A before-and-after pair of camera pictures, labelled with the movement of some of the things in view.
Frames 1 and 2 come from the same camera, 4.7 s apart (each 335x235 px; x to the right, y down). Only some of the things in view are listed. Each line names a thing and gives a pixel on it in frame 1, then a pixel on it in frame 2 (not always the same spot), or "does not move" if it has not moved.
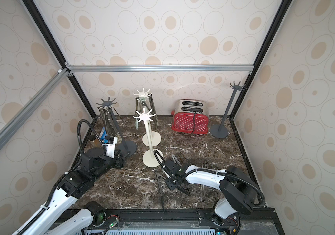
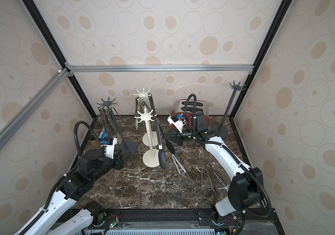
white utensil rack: (148, 159) does not move
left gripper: (121, 161) does not move
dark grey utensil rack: (128, 146) does not move
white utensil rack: (155, 137) does not move
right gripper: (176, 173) → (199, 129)
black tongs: (157, 174) → (161, 154)
